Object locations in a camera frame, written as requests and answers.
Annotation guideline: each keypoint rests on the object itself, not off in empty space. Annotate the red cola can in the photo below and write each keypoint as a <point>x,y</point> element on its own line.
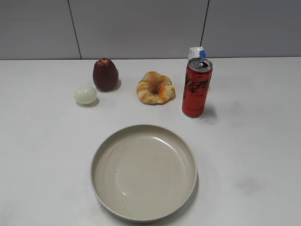
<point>197,80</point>

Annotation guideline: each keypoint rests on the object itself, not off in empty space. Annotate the beige round plate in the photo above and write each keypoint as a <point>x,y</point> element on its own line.
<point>143,173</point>

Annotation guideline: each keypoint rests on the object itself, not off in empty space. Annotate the orange glazed bread pastry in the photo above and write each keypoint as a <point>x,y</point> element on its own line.
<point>155,89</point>

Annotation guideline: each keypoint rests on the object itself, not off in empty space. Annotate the dark red apple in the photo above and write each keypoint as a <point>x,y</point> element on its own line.
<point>105,74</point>

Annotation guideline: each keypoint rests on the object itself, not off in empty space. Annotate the white egg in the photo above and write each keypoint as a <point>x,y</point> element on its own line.
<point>85,95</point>

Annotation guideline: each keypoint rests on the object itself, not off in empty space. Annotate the small white milk carton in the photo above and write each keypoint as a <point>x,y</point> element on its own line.
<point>195,52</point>

